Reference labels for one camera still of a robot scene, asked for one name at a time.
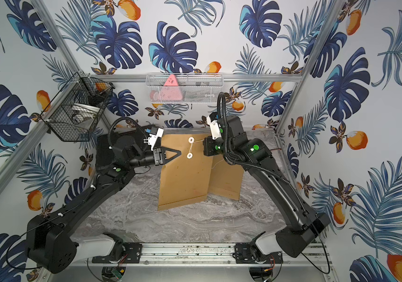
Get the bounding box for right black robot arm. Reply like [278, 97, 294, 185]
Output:
[203, 112, 331, 257]

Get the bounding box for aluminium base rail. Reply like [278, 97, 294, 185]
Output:
[43, 241, 334, 267]

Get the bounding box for pink triangular object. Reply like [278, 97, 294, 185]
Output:
[155, 74, 183, 102]

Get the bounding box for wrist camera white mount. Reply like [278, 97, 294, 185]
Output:
[146, 126, 164, 150]
[207, 113, 222, 141]

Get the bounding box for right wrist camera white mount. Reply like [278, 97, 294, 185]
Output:
[207, 113, 222, 141]

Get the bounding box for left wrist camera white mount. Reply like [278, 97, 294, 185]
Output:
[146, 126, 164, 150]

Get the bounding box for white mesh wall basket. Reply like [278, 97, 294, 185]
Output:
[145, 73, 224, 103]

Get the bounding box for black plastic tool case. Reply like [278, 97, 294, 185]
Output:
[96, 129, 150, 171]

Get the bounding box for brown kraft file bag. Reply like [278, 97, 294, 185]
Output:
[157, 134, 213, 211]
[208, 155, 244, 200]

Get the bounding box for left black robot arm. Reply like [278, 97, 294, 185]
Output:
[25, 131, 171, 274]

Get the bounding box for black wire basket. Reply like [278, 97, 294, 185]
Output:
[39, 73, 115, 142]

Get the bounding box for white items in black basket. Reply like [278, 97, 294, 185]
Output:
[70, 103, 101, 125]

